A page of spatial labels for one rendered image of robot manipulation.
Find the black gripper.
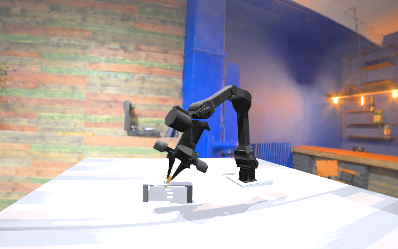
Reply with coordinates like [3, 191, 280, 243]
[153, 133, 208, 180]

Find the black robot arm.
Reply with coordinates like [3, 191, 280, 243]
[165, 85, 258, 183]

